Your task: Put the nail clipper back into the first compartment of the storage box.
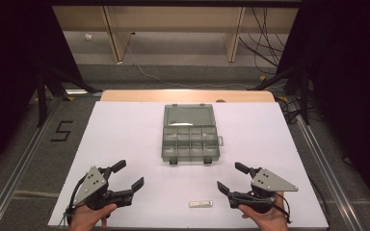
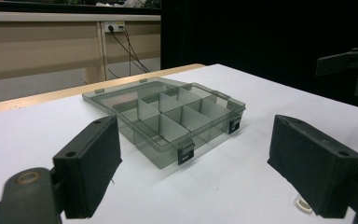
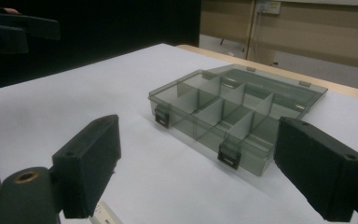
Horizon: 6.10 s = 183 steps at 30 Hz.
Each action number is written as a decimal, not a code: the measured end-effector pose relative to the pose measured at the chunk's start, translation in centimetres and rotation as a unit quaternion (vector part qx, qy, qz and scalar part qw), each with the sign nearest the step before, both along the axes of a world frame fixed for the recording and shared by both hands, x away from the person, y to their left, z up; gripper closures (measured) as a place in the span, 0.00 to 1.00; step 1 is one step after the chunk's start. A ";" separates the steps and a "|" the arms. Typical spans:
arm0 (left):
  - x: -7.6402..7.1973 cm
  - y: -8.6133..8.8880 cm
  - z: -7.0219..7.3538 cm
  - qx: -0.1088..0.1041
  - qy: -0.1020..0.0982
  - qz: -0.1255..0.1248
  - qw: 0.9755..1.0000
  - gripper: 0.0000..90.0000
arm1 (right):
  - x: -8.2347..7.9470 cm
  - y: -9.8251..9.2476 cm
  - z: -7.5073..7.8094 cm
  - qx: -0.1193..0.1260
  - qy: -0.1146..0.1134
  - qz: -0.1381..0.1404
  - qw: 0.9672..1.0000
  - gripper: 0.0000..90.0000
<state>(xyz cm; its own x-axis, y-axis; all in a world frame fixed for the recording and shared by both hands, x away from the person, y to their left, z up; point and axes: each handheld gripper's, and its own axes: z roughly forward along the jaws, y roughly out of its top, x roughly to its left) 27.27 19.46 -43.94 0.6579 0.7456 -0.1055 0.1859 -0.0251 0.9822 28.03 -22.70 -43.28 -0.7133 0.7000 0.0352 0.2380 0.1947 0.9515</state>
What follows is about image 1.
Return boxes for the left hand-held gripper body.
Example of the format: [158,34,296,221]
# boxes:
[66,165,134,212]

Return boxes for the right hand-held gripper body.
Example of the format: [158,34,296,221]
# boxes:
[227,167,300,215]

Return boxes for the small white stick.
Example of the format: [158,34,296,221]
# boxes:
[187,200,214,209]

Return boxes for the clear plastic compartment box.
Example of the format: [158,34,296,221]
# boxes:
[160,103,225,166]

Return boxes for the person's left hand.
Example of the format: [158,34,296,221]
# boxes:
[67,202,119,231]

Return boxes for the person's right hand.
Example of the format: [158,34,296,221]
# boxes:
[237,191,291,231]

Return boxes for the white table mat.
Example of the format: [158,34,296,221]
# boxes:
[47,100,330,230]

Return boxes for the light wooden table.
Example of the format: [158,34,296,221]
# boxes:
[99,89,277,104]

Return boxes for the black metal stand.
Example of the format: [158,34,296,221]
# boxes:
[248,64,312,127]
[35,63,104,128]

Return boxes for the light wooden furniture panel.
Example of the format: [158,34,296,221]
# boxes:
[100,6,133,64]
[223,7,247,64]

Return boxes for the black curtain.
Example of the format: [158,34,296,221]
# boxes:
[275,0,370,214]
[0,0,85,181]

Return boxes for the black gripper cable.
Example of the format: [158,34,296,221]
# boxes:
[273,192,293,225]
[65,174,90,227]

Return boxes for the aluminium floor rail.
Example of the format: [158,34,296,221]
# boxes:
[0,95,64,231]
[287,97,365,231]

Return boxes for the black cables on floor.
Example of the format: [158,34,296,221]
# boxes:
[274,93,310,125]

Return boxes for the thin white cable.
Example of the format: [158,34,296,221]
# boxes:
[117,31,287,90]

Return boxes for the bundle of black cables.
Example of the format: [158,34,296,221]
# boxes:
[238,7,287,76]

